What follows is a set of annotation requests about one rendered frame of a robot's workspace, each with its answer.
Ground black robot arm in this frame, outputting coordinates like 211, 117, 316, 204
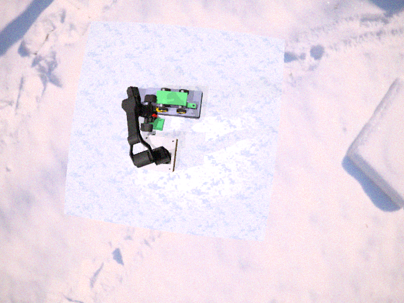
121, 86, 171, 168

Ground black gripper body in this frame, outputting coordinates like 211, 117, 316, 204
140, 94, 157, 132

